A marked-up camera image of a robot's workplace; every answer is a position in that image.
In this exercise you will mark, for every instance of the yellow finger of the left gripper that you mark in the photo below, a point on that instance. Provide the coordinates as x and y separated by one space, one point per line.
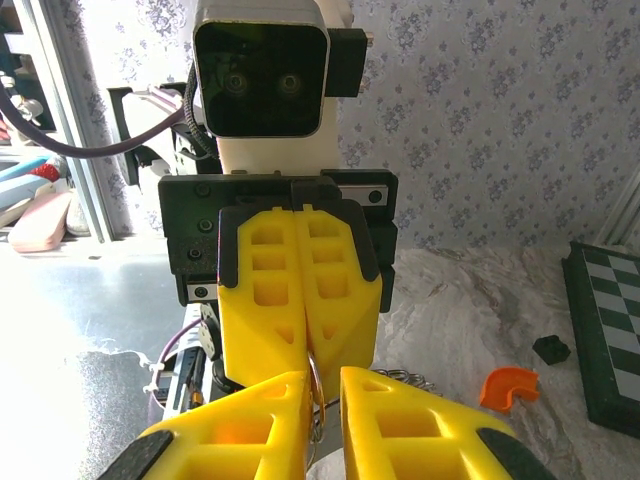
355 320
250 330

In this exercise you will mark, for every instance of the silver metal keyring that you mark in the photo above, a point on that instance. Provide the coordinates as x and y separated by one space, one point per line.
316 380

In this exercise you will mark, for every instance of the small black plastic piece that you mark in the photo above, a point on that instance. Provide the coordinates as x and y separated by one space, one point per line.
550 350

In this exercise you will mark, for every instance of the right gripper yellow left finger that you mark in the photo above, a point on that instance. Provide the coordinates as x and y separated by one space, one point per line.
250 415

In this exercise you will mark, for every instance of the green and white chess board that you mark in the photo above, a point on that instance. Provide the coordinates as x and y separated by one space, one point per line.
610 325

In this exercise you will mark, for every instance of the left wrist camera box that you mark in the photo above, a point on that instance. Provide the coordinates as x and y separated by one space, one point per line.
260 60

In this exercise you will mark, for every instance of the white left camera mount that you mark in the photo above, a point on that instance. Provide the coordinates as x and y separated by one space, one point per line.
280 155

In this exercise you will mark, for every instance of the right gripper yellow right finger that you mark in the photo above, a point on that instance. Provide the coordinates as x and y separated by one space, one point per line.
400 420

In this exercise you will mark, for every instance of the orange curved plastic piece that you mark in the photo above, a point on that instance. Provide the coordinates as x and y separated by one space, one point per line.
500 390

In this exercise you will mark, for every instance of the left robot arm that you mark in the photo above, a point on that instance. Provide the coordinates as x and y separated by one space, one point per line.
150 107

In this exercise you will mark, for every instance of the aluminium frame post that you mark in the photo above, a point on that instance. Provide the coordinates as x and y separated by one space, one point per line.
622 210
75 150

